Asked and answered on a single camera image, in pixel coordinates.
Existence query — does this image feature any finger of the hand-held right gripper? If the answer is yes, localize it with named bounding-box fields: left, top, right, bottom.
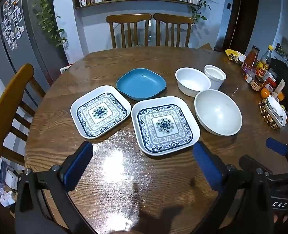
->
left=266, top=137, right=288, bottom=170
left=239, top=154, right=274, bottom=176

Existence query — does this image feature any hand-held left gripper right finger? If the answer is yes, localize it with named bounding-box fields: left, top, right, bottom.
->
left=192, top=141, right=275, bottom=234

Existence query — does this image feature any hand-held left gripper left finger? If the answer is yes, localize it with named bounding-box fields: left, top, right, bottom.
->
left=14, top=141, right=96, bottom=234

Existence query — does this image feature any large white bowl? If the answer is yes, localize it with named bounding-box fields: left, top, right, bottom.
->
left=194, top=89, right=243, bottom=136

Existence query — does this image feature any patterned square plate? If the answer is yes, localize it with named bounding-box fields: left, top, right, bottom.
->
left=70, top=85, right=131, bottom=140
left=131, top=97, right=201, bottom=156

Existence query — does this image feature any medium white bowl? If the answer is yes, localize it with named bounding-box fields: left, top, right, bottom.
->
left=175, top=67, right=211, bottom=97

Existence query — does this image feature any white ceramic pot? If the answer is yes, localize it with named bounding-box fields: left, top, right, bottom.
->
left=204, top=65, right=227, bottom=90

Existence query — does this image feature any blue square plate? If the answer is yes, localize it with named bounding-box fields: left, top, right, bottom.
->
left=116, top=68, right=167, bottom=101

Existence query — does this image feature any wooden bead trivet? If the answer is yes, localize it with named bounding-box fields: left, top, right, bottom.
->
left=258, top=99, right=281, bottom=130

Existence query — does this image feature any cream carton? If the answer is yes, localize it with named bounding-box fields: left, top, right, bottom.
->
left=272, top=79, right=286, bottom=100

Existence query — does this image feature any red-lid jar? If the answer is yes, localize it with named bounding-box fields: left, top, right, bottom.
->
left=263, top=77, right=277, bottom=91

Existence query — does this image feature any brown sauce jar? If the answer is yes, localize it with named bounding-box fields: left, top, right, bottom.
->
left=251, top=75, right=265, bottom=92

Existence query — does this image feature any pile of paper boxes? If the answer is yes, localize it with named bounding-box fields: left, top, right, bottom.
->
left=0, top=158, right=21, bottom=209

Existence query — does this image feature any small white-label jar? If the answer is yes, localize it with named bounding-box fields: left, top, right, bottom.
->
left=244, top=71, right=255, bottom=84

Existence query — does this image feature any yellow-capped soy sauce bottle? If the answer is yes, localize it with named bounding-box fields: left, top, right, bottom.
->
left=256, top=45, right=273, bottom=79

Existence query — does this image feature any red sauce bottle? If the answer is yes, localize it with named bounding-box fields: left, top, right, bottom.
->
left=241, top=45, right=260, bottom=76

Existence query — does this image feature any wooden chair with curved back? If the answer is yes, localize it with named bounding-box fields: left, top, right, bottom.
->
left=0, top=63, right=47, bottom=166

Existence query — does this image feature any yellow snack packet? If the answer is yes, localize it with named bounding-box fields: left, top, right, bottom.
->
left=225, top=49, right=246, bottom=65

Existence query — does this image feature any dark brown door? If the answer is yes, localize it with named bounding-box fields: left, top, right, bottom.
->
left=223, top=0, right=260, bottom=54

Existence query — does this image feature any grey refrigerator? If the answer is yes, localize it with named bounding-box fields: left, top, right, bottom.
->
left=0, top=0, right=70, bottom=108

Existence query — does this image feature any long green vine plant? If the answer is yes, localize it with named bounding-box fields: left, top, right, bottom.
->
left=28, top=0, right=68, bottom=47

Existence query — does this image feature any wooden slat-back chair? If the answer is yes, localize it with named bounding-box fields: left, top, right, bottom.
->
left=153, top=13, right=194, bottom=47
left=106, top=14, right=152, bottom=49

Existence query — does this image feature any small green vine plant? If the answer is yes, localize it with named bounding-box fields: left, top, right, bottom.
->
left=190, top=0, right=211, bottom=25

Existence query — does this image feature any cluster of fridge photo magnets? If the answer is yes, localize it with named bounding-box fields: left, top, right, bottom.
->
left=0, top=0, right=25, bottom=50

